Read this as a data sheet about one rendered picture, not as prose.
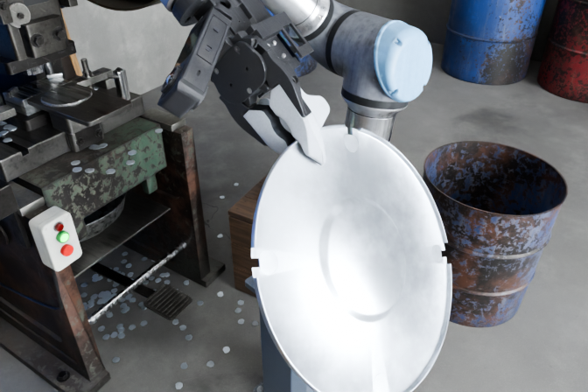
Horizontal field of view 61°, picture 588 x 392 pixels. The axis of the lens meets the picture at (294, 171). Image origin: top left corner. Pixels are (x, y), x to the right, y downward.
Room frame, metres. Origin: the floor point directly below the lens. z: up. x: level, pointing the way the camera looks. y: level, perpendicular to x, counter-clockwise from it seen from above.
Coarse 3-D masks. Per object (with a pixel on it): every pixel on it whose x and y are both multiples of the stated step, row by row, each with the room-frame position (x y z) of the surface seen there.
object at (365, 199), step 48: (336, 144) 0.47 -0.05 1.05; (384, 144) 0.51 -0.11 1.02; (288, 192) 0.39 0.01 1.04; (336, 192) 0.43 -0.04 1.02; (384, 192) 0.47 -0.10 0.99; (288, 240) 0.36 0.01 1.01; (336, 240) 0.38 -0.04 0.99; (384, 240) 0.42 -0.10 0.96; (432, 240) 0.47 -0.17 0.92; (288, 288) 0.33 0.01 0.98; (336, 288) 0.35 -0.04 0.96; (384, 288) 0.38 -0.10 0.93; (432, 288) 0.42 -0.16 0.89; (288, 336) 0.29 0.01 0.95; (336, 336) 0.32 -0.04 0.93; (384, 336) 0.34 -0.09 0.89; (432, 336) 0.37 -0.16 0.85; (336, 384) 0.28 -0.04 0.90
